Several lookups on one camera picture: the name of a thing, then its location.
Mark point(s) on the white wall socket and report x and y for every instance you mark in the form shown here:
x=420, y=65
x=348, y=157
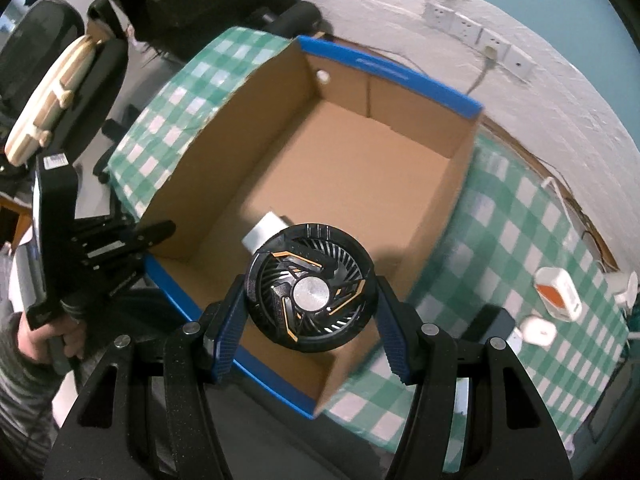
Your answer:
x=492, y=44
x=437, y=12
x=466, y=27
x=520, y=61

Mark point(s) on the green checkered tablecloth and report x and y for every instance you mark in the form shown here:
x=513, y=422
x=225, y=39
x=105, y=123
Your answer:
x=500, y=240

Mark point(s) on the black flat device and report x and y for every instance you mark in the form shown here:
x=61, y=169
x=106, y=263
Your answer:
x=492, y=327

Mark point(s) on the person's left hand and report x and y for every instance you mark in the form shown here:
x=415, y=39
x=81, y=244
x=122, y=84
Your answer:
x=32, y=342

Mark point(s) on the white power adapter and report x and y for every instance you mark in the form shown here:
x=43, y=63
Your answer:
x=262, y=232

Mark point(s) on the blue-rimmed cardboard box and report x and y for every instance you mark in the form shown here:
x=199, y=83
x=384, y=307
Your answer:
x=350, y=160

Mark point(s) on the round black orange fan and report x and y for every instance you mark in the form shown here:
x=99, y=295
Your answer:
x=310, y=295

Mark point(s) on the white oval case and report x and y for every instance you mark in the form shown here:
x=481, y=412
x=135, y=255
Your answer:
x=539, y=331

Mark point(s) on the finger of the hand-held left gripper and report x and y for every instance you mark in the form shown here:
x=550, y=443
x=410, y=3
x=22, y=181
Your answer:
x=112, y=275
x=125, y=240

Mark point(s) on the white orange square device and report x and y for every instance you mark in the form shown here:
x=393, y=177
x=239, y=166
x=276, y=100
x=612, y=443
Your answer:
x=557, y=292

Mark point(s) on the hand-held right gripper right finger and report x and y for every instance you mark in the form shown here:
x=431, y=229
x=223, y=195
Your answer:
x=392, y=332

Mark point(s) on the white round object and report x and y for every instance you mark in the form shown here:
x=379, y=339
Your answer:
x=629, y=290

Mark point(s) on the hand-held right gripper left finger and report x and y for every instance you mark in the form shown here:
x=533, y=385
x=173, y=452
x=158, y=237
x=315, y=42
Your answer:
x=231, y=332

